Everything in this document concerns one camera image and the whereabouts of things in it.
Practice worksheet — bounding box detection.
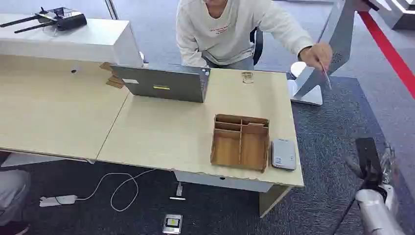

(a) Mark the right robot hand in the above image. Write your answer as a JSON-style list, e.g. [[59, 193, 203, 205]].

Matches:
[[344, 137, 399, 194]]

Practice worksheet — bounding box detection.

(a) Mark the person's left hand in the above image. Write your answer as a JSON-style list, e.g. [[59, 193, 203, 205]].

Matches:
[[299, 42, 334, 71]]

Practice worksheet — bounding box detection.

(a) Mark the thin printed card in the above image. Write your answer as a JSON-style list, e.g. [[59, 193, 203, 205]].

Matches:
[[319, 61, 333, 91]]

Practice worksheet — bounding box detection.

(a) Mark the grey kiosk stand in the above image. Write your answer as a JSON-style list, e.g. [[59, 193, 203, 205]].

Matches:
[[287, 0, 380, 107]]

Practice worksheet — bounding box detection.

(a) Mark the white round disc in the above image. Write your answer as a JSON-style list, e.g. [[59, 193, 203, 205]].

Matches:
[[290, 61, 307, 79]]

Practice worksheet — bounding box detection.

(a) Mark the person in pale top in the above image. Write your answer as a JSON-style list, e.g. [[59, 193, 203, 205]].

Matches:
[[175, 0, 315, 71]]

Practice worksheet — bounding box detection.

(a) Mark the grey display platform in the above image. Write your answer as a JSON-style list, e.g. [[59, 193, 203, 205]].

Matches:
[[377, 0, 415, 31]]

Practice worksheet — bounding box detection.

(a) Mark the wooden compartment box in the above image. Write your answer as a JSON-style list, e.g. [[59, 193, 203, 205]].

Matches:
[[210, 113, 271, 172]]

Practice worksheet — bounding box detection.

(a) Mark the grey laptop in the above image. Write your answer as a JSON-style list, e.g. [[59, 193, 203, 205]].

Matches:
[[109, 63, 211, 104]]

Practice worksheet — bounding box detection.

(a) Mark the silver device with screen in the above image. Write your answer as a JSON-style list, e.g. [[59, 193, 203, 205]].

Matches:
[[161, 213, 183, 235]]

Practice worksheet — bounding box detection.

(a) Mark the metal pole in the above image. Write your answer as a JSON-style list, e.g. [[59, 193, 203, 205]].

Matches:
[[104, 0, 119, 21]]

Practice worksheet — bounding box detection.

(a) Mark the pale wooden desk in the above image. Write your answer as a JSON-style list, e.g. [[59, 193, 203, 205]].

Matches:
[[0, 53, 305, 218]]

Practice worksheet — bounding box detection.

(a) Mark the white counter block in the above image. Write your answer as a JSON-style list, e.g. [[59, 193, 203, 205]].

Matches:
[[0, 13, 144, 68]]

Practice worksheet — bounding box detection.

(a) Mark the black remote controller with antennas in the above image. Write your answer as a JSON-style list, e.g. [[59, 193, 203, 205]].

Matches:
[[0, 6, 88, 34]]

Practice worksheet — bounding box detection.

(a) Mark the white power strip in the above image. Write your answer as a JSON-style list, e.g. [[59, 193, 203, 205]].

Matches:
[[39, 194, 78, 208]]

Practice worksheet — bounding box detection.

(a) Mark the person's leg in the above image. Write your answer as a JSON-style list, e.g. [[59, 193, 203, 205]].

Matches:
[[0, 168, 32, 235]]

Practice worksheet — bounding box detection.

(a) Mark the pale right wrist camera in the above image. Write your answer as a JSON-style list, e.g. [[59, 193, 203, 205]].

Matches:
[[384, 184, 401, 215]]

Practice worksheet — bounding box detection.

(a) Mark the white power cable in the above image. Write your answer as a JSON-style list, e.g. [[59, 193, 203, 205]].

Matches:
[[75, 168, 157, 213]]

